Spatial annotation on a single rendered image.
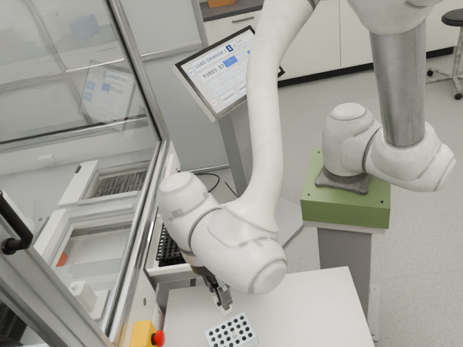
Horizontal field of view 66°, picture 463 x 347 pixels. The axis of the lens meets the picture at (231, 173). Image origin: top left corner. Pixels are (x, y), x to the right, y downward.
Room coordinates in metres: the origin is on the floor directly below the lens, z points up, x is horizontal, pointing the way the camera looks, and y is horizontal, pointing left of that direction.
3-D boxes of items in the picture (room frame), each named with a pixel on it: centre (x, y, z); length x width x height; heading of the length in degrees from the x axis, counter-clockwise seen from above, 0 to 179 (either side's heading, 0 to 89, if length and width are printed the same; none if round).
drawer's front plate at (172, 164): (1.16, 0.25, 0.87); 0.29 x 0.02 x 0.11; 172
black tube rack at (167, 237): (0.83, 0.17, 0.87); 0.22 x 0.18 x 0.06; 82
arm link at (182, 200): (0.53, 0.10, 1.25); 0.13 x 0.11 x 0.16; 32
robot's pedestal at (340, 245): (0.96, -0.40, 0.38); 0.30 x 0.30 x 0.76; 62
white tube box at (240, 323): (0.52, 0.11, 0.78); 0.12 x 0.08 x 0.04; 104
